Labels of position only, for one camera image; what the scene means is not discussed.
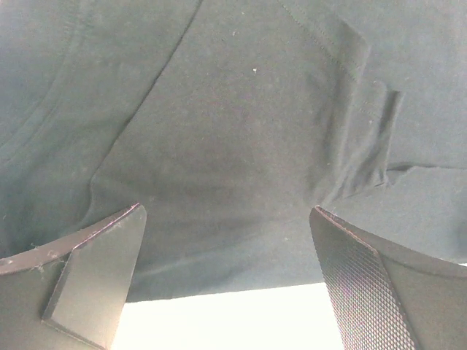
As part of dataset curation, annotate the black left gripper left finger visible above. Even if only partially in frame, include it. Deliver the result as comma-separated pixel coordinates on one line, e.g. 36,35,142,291
1,203,147,349

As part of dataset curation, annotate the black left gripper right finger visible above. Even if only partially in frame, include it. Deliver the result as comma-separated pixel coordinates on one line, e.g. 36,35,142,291
309,206,466,349

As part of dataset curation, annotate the black t shirt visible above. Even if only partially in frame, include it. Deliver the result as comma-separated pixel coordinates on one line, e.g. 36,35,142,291
1,1,466,301

